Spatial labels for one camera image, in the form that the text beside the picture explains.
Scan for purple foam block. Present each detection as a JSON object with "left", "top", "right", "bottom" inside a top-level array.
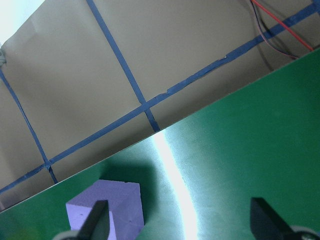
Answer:
[{"left": 65, "top": 179, "right": 145, "bottom": 240}]

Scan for green conveyor belt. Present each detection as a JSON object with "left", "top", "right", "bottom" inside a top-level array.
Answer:
[{"left": 0, "top": 47, "right": 320, "bottom": 240}]

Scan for thin dark wire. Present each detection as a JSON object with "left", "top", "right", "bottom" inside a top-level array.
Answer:
[{"left": 250, "top": 0, "right": 299, "bottom": 61}]

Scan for red wire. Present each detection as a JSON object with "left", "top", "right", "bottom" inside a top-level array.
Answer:
[{"left": 250, "top": 0, "right": 315, "bottom": 52}]

